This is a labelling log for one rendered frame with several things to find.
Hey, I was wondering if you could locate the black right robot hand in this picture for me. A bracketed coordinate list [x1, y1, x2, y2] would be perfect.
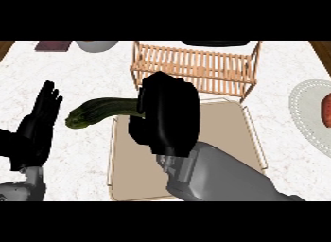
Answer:
[127, 71, 201, 158]

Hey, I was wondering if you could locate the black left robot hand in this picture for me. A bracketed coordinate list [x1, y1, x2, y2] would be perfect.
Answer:
[0, 80, 64, 172]

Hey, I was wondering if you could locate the dark green squash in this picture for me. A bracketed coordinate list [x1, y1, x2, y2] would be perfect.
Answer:
[64, 96, 146, 130]

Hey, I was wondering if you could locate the wooden tiered shelf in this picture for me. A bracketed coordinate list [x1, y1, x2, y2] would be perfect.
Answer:
[129, 41, 265, 103]

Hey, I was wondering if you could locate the beige tray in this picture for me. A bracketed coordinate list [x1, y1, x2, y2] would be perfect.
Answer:
[106, 97, 269, 202]

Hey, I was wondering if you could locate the black round pan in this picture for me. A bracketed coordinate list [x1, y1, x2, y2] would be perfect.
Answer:
[180, 41, 251, 48]

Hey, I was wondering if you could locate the grey bowl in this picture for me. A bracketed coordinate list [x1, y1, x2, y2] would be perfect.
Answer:
[75, 41, 120, 54]

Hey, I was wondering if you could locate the maroon flat block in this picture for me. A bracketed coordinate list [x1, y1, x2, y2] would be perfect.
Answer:
[34, 41, 72, 52]

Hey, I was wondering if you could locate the white round plate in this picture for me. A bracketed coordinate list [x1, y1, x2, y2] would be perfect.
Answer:
[290, 78, 331, 164]

